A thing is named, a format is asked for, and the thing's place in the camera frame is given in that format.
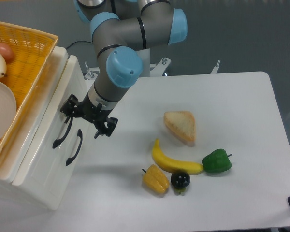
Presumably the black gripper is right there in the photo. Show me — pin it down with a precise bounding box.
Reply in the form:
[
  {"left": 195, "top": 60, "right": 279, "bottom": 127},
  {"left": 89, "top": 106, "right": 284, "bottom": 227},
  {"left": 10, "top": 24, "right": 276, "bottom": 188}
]
[{"left": 60, "top": 93, "right": 118, "bottom": 139}]

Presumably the white drawer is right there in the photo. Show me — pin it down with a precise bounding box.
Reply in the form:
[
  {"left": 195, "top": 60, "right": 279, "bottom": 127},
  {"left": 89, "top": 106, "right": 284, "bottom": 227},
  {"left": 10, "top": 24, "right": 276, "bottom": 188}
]
[
  {"left": 22, "top": 111, "right": 88, "bottom": 210},
  {"left": 13, "top": 56, "right": 87, "bottom": 186}
]

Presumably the black top drawer handle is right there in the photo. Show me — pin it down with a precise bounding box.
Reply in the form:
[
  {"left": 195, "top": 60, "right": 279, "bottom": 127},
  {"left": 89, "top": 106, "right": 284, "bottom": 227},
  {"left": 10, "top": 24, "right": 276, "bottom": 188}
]
[{"left": 52, "top": 117, "right": 73, "bottom": 149}]

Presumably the black drawer handle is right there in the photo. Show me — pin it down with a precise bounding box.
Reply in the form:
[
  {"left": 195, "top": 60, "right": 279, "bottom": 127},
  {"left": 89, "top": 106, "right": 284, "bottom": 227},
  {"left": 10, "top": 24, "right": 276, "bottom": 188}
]
[
  {"left": 52, "top": 117, "right": 73, "bottom": 149},
  {"left": 65, "top": 129, "right": 83, "bottom": 166}
]

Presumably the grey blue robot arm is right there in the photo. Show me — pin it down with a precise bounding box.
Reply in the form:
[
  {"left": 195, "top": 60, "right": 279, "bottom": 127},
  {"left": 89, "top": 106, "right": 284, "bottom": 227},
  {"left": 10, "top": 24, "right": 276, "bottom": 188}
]
[{"left": 61, "top": 0, "right": 188, "bottom": 136}]

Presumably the white drawer cabinet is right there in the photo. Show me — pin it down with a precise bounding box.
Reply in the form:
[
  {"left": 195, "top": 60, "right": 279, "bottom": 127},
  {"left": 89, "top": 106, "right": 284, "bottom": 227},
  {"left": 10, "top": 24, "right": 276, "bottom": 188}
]
[{"left": 0, "top": 46, "right": 95, "bottom": 211}]

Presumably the yellow woven basket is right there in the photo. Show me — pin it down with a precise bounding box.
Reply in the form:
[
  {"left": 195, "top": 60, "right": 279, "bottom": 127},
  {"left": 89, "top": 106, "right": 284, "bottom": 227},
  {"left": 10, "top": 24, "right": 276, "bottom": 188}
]
[{"left": 0, "top": 21, "right": 58, "bottom": 154}]

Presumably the white plate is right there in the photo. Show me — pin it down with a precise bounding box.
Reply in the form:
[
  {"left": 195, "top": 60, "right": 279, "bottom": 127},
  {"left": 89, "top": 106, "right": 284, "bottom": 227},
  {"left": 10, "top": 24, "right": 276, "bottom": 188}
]
[{"left": 0, "top": 82, "right": 16, "bottom": 139}]

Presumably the yellow bell pepper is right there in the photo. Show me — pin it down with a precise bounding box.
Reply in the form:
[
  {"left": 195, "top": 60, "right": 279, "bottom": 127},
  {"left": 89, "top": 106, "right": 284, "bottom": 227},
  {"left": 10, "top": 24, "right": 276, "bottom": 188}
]
[{"left": 142, "top": 164, "right": 170, "bottom": 194}]

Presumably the triangular bread slice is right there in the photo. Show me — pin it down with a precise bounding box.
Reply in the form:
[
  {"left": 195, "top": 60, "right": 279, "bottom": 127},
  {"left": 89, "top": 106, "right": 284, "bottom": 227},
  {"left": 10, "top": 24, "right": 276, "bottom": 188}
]
[{"left": 163, "top": 111, "right": 196, "bottom": 147}]

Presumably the red apple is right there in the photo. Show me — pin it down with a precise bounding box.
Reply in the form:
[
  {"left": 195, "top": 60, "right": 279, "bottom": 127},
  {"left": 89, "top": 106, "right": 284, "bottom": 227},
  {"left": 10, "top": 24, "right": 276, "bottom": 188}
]
[{"left": 0, "top": 43, "right": 15, "bottom": 62}]

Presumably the yellow banana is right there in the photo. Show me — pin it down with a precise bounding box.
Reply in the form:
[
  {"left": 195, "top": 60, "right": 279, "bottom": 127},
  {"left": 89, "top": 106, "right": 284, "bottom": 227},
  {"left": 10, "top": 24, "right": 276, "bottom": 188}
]
[{"left": 152, "top": 139, "right": 203, "bottom": 175}]

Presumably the black eggplant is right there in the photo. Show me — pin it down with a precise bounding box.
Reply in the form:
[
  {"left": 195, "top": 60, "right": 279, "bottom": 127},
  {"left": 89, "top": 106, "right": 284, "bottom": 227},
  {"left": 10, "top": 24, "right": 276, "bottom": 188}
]
[{"left": 171, "top": 171, "right": 190, "bottom": 195}]

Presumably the green bell pepper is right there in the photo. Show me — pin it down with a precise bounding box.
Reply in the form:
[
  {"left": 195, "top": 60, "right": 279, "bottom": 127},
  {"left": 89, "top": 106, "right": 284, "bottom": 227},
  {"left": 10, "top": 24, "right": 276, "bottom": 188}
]
[{"left": 202, "top": 148, "right": 232, "bottom": 173}]

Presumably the black bottom drawer handle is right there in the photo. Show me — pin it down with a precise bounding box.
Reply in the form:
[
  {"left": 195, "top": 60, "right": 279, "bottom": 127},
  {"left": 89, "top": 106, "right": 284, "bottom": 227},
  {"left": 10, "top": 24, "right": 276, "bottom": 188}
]
[{"left": 65, "top": 129, "right": 83, "bottom": 166}]

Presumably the black cable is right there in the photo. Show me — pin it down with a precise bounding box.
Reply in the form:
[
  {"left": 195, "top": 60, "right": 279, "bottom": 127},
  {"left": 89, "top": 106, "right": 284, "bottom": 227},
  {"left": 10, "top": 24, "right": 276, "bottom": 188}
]
[{"left": 65, "top": 40, "right": 95, "bottom": 49}]

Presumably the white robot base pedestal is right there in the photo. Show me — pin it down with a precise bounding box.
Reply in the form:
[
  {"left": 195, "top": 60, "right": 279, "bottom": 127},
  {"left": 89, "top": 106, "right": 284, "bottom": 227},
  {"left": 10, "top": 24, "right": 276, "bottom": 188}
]
[{"left": 137, "top": 49, "right": 151, "bottom": 77}]

